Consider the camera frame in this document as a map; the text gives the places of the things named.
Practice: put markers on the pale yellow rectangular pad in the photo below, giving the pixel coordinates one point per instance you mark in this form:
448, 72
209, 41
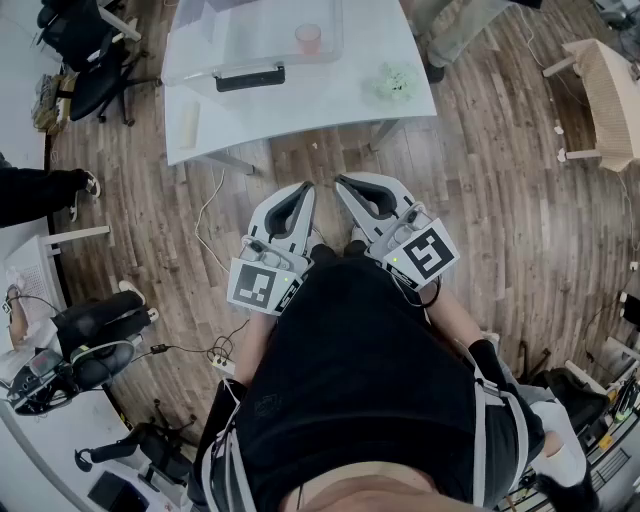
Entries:
189, 125

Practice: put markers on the person's left forearm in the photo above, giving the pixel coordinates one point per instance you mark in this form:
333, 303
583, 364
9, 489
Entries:
255, 345

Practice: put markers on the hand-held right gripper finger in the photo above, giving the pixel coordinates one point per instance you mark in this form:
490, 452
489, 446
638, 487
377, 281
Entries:
390, 195
362, 215

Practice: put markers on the white desk leg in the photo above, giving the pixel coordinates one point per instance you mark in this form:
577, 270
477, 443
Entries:
122, 22
75, 237

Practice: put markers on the black office chair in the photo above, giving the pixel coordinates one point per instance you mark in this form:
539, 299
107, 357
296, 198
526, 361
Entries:
95, 90

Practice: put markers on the person's neck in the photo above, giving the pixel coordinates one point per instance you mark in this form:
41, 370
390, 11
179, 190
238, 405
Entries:
365, 495

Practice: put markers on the black chair base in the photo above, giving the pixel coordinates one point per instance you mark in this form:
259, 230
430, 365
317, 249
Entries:
150, 445

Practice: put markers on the white power strip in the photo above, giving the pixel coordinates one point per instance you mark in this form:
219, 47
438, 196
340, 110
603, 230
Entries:
223, 365

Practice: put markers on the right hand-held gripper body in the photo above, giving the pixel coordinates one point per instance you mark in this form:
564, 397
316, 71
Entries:
420, 250

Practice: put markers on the pink cup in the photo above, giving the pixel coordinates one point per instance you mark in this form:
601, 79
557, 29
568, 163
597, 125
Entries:
308, 40

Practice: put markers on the black power adapter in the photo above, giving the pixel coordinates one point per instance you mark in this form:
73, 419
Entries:
159, 349

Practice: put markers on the person's right forearm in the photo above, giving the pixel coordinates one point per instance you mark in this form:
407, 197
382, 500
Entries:
455, 320

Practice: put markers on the beige clutter pile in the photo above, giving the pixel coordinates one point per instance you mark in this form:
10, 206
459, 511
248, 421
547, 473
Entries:
50, 105

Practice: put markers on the clear plastic storage bin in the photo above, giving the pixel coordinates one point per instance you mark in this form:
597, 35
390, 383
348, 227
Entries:
195, 75

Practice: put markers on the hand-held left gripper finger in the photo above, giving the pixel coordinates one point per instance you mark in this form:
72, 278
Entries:
262, 215
304, 225

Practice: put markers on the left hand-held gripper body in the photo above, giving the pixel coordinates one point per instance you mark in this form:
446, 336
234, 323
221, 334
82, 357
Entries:
260, 285

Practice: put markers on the person's black shirt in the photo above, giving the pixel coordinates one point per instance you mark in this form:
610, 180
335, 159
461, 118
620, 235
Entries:
360, 350

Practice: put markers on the beige woven stool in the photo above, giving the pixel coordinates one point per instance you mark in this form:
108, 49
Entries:
610, 90

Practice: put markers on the black bag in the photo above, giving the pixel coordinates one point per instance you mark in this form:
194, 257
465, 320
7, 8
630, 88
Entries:
570, 400

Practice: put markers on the grey table leg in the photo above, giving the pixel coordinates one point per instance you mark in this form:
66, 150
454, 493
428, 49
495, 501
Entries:
382, 135
235, 164

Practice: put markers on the person's black white harness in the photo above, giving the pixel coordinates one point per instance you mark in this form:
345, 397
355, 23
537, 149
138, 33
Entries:
225, 440

